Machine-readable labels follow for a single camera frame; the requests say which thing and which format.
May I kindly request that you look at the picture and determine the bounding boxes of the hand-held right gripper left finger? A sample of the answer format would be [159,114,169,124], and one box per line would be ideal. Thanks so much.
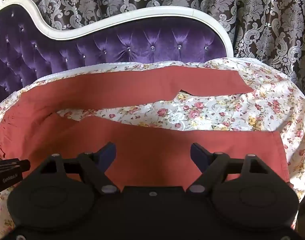
[39,142,117,195]

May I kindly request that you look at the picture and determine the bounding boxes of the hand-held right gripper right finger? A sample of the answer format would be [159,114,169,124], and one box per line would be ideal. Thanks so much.
[187,142,267,195]

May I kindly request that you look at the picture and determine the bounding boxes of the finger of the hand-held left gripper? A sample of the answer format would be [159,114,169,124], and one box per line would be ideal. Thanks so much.
[0,158,31,173]

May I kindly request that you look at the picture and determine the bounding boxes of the rust red pants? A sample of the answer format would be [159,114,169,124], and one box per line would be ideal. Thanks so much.
[0,66,290,188]

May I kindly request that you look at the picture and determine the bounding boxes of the floral printed blanket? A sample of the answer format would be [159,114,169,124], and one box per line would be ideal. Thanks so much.
[0,57,305,233]

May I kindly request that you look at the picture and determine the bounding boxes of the purple tufted headboard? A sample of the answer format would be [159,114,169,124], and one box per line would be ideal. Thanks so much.
[0,0,233,112]

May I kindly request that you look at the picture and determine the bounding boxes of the grey damask curtain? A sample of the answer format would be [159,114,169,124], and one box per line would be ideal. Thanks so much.
[0,0,305,100]

